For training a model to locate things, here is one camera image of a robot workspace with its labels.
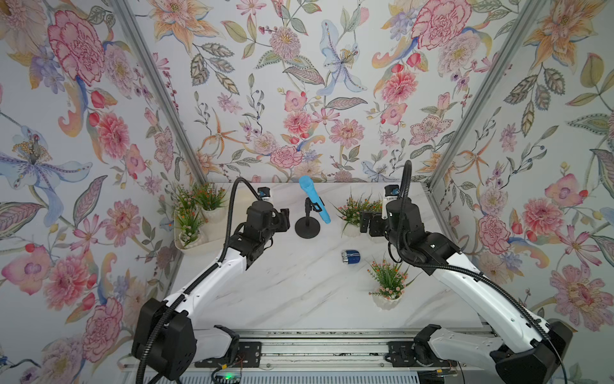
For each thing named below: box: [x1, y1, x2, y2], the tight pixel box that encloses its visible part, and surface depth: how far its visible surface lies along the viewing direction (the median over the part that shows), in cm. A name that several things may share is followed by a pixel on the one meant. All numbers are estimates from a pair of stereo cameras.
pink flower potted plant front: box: [366, 252, 423, 311], surface depth 80 cm
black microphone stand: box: [294, 196, 323, 240], surface depth 106 cm
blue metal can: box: [341, 249, 362, 265], surface depth 96 cm
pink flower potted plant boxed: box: [173, 184, 204, 248], surface depth 93 cm
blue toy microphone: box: [299, 175, 332, 224], surface depth 90 cm
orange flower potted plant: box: [191, 181, 229, 224], surface depth 105 cm
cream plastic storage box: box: [173, 205, 228, 255], surface depth 94 cm
